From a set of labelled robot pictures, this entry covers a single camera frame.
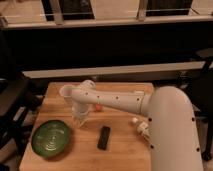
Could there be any orange carrot toy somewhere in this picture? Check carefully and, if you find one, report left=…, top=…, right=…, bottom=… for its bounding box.
left=95, top=105, right=103, bottom=111

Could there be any white rectangular sponge block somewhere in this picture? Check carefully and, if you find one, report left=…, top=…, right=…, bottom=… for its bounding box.
left=134, top=90, right=144, bottom=93

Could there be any black chair right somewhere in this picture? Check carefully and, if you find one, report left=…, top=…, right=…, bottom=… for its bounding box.
left=177, top=47, right=213, bottom=161

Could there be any green ceramic bowl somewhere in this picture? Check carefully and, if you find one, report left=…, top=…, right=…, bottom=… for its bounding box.
left=31, top=120, right=71, bottom=158

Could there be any black remote control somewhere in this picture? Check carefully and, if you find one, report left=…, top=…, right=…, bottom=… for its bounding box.
left=97, top=126, right=111, bottom=150

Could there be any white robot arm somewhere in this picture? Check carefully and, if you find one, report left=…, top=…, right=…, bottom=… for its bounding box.
left=71, top=80, right=204, bottom=171

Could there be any black chair left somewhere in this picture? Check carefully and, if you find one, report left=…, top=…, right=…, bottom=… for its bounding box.
left=0, top=76, right=42, bottom=154

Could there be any black chair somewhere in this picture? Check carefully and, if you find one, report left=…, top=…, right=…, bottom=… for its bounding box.
left=177, top=47, right=213, bottom=161
left=0, top=76, right=42, bottom=154

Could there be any translucent plastic cup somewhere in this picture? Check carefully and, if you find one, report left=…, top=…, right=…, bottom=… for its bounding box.
left=59, top=85, right=73, bottom=104

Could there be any white plastic bottle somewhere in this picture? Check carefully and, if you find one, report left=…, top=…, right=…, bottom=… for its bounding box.
left=132, top=117, right=149, bottom=140

